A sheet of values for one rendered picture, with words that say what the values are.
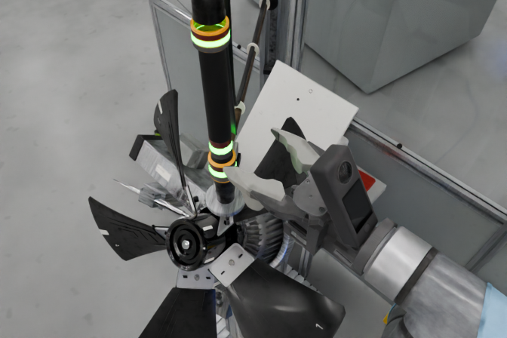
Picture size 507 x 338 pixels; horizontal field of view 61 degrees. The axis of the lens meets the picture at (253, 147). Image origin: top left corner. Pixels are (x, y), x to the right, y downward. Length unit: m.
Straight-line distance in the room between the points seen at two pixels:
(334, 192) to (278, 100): 0.73
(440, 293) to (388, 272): 0.05
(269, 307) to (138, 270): 1.46
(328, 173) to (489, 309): 0.20
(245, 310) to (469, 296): 0.58
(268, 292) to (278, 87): 0.52
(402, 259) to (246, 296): 0.54
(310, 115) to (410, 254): 0.67
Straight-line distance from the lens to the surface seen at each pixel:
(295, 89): 1.13
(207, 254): 0.97
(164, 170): 1.24
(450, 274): 0.50
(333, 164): 0.44
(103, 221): 1.23
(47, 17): 4.14
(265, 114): 1.17
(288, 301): 0.98
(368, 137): 1.52
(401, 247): 0.50
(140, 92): 3.16
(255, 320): 0.97
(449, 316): 0.49
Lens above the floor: 2.10
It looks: 51 degrees down
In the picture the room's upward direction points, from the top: straight up
